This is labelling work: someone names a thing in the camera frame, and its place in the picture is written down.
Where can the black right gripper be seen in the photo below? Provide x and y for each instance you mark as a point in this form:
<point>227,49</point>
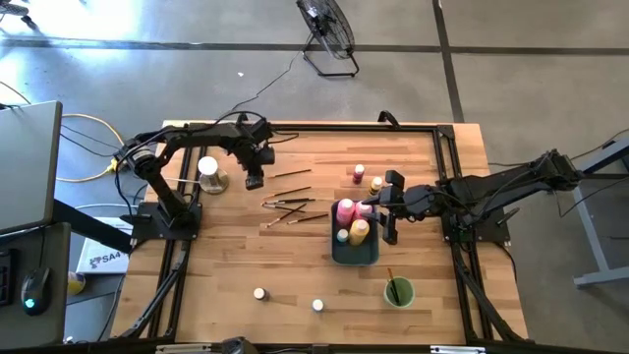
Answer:
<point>393,196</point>

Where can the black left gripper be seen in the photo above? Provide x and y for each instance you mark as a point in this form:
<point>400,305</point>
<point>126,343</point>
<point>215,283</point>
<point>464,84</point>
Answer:
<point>255,147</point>

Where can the pink paint bottle white cap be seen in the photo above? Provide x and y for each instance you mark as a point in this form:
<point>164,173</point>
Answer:
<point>345,211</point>
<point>363,209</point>

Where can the small yellow paint bottle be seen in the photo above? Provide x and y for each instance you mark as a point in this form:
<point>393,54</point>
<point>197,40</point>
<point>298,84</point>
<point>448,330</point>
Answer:
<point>375,185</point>

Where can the large yellow paint bottle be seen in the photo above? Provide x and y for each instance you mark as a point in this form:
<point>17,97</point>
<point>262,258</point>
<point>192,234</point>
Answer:
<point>359,232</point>

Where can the small maroon paint bottle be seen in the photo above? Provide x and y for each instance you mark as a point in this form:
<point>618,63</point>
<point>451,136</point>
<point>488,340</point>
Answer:
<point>358,173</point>

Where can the small teal paint bottle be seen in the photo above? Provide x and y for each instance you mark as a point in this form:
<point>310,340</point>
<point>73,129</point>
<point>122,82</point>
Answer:
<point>342,236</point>

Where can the thin brown paintbrush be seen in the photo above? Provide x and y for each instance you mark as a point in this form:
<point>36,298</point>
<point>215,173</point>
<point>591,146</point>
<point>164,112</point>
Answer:
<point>290,173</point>

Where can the teal plastic bin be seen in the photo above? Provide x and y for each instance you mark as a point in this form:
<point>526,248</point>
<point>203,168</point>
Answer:
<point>361,255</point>

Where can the black paintbrush orange tip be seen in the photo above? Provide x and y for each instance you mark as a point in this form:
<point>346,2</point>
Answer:
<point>290,192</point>

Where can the small blue paint bottle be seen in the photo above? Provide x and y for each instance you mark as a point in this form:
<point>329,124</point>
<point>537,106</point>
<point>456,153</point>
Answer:
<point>318,305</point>

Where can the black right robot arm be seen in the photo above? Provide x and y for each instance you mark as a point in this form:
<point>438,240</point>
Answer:
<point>516,183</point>

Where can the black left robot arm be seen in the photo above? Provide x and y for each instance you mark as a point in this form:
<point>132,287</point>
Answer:
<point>206,133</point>

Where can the black paintbrush silver ferrule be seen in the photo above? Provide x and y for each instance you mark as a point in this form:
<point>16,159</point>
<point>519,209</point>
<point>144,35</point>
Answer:
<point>287,215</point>

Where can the green cup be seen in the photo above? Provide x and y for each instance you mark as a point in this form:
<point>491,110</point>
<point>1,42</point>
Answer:
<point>409,295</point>

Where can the black floor fan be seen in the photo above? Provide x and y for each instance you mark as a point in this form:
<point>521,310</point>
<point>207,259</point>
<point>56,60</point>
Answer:
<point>326,24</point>

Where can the small white jar left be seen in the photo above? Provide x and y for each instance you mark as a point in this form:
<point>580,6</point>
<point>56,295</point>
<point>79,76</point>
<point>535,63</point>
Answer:
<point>259,294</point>

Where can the yellow power connector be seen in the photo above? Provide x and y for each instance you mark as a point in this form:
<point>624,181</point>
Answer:
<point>114,165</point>

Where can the black metal bar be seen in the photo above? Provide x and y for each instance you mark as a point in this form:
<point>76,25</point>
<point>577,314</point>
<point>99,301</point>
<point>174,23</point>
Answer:
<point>93,227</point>

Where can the white cardboard box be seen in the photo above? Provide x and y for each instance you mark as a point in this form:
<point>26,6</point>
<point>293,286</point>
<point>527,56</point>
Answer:
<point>105,258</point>

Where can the black bulky object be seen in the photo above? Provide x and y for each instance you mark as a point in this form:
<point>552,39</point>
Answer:
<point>241,346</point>

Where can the grey metal table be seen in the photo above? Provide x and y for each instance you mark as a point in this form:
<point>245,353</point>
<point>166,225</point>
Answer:
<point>592,236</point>

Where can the black desk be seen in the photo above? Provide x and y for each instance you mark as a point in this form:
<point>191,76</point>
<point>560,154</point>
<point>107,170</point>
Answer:
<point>59,255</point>

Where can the yellow round object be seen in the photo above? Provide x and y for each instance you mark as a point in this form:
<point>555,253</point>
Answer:
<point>76,284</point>

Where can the grey monitor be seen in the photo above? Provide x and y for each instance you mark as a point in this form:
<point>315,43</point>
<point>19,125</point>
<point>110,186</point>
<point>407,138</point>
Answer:
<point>27,167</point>

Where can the black computer mouse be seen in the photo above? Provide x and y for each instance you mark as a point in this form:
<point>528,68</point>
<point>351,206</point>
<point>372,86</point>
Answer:
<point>35,290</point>

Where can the black keyboard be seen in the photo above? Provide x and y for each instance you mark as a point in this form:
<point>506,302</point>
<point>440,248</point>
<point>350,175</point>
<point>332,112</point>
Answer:
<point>4,275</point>

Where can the silver bracket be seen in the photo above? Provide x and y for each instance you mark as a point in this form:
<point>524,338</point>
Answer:
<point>457,350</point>
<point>182,349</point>

